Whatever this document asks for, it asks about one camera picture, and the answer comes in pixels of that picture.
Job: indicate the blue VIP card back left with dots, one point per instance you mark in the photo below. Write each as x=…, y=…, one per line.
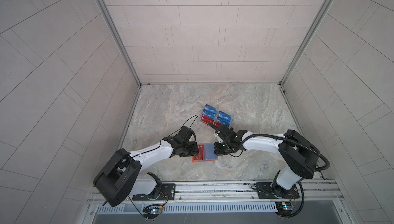
x=210, y=109

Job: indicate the aluminium mounting rail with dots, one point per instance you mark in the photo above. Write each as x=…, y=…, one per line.
x=241, y=191

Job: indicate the clear acrylic card display stand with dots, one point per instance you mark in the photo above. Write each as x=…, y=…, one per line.
x=211, y=115

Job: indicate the left green circuit board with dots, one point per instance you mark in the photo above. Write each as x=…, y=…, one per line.
x=152, y=211

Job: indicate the green circuit board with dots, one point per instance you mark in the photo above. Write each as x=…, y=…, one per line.
x=284, y=208
x=152, y=211

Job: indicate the blue VIP card back right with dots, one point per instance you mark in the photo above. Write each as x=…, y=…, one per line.
x=224, y=116

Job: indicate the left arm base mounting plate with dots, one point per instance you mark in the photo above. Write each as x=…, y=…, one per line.
x=162, y=192

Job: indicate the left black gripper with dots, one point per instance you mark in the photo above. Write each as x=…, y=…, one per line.
x=194, y=151

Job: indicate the right green circuit board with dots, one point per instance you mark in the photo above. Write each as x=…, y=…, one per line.
x=284, y=208

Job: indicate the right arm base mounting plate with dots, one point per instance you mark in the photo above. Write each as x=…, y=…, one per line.
x=264, y=190

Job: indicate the orange leather card holder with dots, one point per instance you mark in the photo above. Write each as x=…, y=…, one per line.
x=209, y=153

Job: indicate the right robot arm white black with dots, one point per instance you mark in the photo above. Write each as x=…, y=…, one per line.
x=302, y=157

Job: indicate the red vip card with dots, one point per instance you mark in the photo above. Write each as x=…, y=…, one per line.
x=201, y=155
x=217, y=124
x=206, y=119

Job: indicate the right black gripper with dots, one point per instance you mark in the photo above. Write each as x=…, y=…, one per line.
x=217, y=151

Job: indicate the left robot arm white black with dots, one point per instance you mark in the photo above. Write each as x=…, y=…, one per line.
x=120, y=177

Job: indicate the blue vip card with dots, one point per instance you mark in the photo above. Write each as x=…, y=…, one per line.
x=209, y=114
x=224, y=116
x=223, y=121
x=210, y=109

